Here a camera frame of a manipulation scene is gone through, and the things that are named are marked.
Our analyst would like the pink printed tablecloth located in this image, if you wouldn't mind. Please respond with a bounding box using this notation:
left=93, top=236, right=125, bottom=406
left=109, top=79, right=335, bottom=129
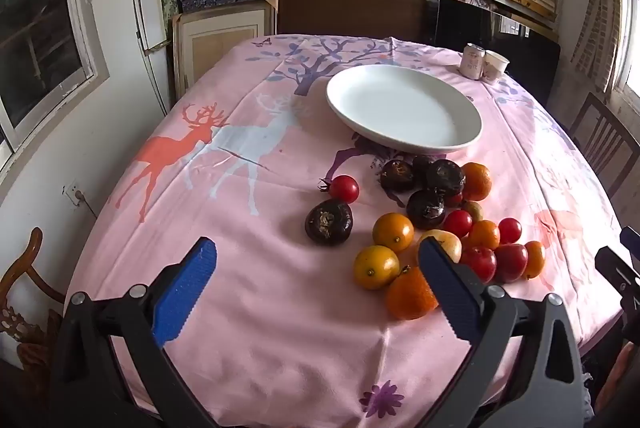
left=64, top=35, right=626, bottom=428

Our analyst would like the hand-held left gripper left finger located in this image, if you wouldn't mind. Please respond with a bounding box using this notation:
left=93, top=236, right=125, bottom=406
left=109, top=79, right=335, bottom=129
left=47, top=237, right=221, bottom=428

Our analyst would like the beige framed panel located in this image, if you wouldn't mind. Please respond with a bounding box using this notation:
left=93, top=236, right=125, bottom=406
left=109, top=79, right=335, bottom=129
left=172, top=0, right=278, bottom=93

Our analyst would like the small orange tangerine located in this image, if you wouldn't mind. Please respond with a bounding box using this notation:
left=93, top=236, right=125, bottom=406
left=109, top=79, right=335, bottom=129
left=523, top=240, right=547, bottom=279
left=462, top=220, right=501, bottom=251
left=460, top=162, right=493, bottom=202

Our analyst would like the dark water chestnut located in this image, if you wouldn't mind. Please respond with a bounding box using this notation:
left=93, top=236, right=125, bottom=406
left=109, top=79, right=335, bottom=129
left=380, top=159, right=416, bottom=193
left=426, top=159, right=467, bottom=197
left=406, top=189, right=447, bottom=230
left=305, top=199, right=354, bottom=243

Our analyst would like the slatted wooden chair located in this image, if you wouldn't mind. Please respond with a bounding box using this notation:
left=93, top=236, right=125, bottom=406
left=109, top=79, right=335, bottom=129
left=570, top=92, right=640, bottom=199

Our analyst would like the dark red plum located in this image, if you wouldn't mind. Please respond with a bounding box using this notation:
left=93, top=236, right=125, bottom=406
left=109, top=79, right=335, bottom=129
left=460, top=247, right=498, bottom=283
left=494, top=243, right=529, bottom=283

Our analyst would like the person's right forearm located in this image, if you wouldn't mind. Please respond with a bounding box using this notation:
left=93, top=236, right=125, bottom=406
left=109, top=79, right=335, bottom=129
left=607, top=343, right=640, bottom=414

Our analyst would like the pink drink can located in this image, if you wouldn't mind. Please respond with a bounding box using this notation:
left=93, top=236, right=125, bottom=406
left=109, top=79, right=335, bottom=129
left=460, top=42, right=487, bottom=79

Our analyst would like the bright side window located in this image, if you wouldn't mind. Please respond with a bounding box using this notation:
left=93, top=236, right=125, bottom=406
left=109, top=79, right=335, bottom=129
left=607, top=0, right=640, bottom=98

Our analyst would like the carved wooden chair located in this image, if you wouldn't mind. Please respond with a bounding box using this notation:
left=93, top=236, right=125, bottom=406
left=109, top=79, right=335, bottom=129
left=0, top=228, right=66, bottom=379

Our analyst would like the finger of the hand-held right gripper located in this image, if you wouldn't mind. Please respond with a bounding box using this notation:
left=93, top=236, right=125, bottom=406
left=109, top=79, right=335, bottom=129
left=620, top=227, right=640, bottom=255
left=595, top=246, right=640, bottom=313

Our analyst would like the yellow-orange tangerine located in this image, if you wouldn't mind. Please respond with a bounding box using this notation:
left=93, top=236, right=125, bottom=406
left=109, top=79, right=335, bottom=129
left=353, top=245, right=401, bottom=291
left=372, top=213, right=415, bottom=253

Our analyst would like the white framed window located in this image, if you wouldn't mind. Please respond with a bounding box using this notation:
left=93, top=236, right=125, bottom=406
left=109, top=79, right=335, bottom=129
left=0, top=0, right=111, bottom=173

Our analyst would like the white paper cup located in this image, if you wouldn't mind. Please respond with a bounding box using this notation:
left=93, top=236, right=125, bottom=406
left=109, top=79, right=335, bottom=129
left=481, top=50, right=511, bottom=86

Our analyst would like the white plate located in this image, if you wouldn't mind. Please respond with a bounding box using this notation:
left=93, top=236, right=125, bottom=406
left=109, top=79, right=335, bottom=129
left=326, top=66, right=484, bottom=155

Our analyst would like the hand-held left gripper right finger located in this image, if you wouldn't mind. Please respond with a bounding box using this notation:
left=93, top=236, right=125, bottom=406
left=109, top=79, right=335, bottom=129
left=418, top=237, right=587, bottom=428

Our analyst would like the cherry tomato with stem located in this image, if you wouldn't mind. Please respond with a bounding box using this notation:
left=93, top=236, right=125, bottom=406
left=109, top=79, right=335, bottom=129
left=319, top=175, right=361, bottom=205

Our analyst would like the large orange tangerine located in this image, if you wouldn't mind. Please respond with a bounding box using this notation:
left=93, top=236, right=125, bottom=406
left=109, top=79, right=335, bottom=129
left=385, top=265, right=440, bottom=321

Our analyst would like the dark brown wooden board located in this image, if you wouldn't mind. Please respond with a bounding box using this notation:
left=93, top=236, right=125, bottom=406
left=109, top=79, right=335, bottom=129
left=262, top=0, right=441, bottom=43

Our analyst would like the wall socket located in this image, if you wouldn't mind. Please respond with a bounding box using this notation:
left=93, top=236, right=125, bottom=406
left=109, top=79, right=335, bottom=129
left=64, top=182, right=86, bottom=207

